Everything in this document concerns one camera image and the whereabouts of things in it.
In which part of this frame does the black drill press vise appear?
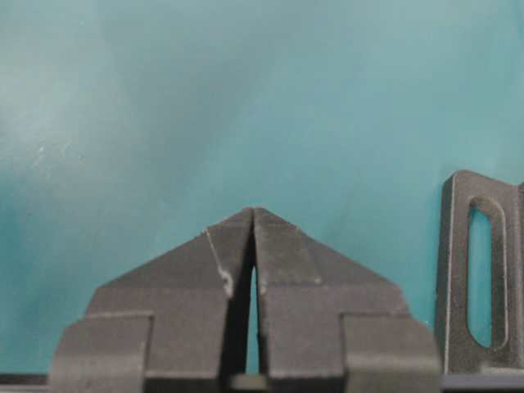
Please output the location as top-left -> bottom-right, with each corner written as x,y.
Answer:
435,170 -> 523,375

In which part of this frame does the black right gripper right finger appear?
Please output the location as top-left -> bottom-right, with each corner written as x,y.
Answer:
254,208 -> 440,392

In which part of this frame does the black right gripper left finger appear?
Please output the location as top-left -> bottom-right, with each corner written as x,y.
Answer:
49,208 -> 253,392

